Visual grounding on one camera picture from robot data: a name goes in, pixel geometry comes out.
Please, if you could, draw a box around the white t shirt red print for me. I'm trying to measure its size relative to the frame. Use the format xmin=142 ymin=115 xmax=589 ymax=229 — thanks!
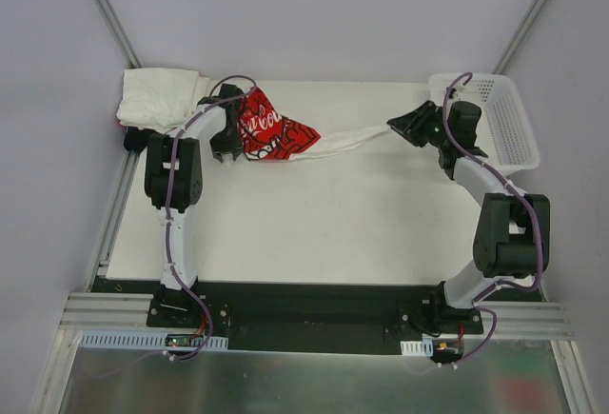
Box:
xmin=236 ymin=88 xmax=389 ymax=162

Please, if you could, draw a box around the aluminium frame post right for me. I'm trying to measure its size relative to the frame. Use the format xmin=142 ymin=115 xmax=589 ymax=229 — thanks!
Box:
xmin=492 ymin=0 xmax=551 ymax=74

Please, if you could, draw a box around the aluminium side rail right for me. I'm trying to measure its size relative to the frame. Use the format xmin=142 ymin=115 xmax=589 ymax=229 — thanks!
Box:
xmin=524 ymin=272 xmax=545 ymax=302

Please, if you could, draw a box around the aluminium front rail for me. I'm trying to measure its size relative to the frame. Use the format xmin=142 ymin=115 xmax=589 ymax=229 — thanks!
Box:
xmin=60 ymin=293 xmax=575 ymax=341

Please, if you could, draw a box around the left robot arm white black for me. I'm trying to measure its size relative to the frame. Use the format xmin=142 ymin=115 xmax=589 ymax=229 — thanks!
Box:
xmin=144 ymin=83 xmax=244 ymax=293

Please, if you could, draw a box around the white slotted cable duct right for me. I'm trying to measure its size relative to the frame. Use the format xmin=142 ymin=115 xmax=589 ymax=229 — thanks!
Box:
xmin=400 ymin=338 xmax=463 ymax=358

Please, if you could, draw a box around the white slotted cable duct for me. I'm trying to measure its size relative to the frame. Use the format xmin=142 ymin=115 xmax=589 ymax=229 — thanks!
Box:
xmin=400 ymin=338 xmax=463 ymax=358
xmin=78 ymin=330 xmax=229 ymax=351

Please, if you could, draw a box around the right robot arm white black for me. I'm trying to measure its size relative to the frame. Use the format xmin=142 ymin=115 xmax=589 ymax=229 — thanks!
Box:
xmin=387 ymin=101 xmax=550 ymax=333

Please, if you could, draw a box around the aluminium frame post left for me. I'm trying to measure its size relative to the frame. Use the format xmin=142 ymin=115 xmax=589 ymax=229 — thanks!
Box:
xmin=92 ymin=0 xmax=141 ymax=69

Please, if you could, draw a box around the white plastic basket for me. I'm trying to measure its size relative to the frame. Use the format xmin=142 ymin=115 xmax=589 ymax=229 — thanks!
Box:
xmin=456 ymin=73 xmax=540 ymax=176

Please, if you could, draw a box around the folded white t shirt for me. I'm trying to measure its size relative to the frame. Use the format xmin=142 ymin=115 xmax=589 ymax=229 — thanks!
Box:
xmin=116 ymin=68 xmax=210 ymax=133

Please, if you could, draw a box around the white slotted cable duct left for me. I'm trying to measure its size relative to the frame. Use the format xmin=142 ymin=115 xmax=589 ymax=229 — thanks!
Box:
xmin=78 ymin=330 xmax=229 ymax=351

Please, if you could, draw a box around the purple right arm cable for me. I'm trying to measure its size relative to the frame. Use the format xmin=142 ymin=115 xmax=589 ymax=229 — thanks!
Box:
xmin=442 ymin=70 xmax=546 ymax=361

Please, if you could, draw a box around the aluminium frame post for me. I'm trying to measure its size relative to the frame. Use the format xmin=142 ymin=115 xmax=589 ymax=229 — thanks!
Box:
xmin=492 ymin=0 xmax=551 ymax=74
xmin=92 ymin=0 xmax=141 ymax=69

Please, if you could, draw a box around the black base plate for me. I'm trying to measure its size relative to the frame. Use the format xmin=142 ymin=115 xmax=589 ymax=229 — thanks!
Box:
xmin=147 ymin=282 xmax=483 ymax=355

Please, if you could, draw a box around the folded black t shirt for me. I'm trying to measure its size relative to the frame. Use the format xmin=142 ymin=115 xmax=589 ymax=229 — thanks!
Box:
xmin=123 ymin=127 xmax=153 ymax=153

